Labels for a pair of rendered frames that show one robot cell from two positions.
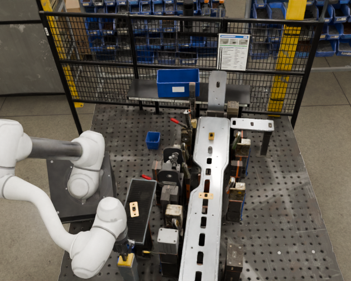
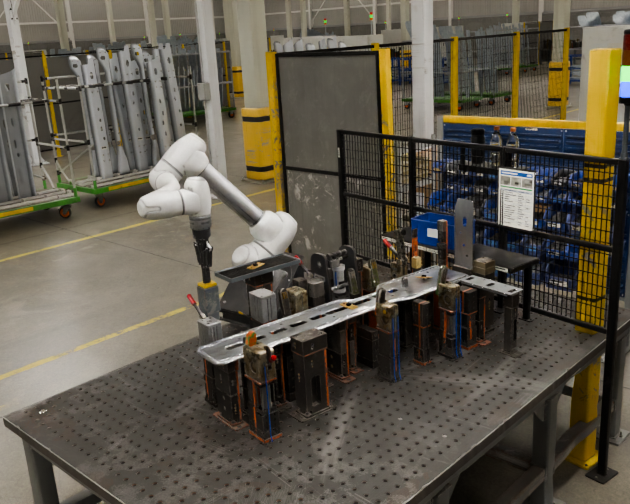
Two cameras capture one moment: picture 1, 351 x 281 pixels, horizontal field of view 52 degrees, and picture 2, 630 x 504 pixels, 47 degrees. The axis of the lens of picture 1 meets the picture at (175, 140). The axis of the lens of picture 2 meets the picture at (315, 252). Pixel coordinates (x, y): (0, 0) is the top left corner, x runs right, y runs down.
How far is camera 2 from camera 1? 236 cm
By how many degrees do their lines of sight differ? 46
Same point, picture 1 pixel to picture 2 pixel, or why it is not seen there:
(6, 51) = (336, 211)
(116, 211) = (195, 181)
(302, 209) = (486, 405)
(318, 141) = not seen: outside the picture
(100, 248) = (163, 196)
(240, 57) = (525, 207)
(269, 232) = (414, 403)
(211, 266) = (278, 337)
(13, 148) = (185, 154)
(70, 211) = (235, 304)
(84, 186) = (244, 254)
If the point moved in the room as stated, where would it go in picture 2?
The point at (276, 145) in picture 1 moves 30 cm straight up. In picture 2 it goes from (542, 353) to (544, 290)
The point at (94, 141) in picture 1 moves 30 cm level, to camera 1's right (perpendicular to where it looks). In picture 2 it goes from (279, 219) to (325, 227)
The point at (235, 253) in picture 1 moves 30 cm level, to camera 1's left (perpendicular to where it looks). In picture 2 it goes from (309, 334) to (255, 317)
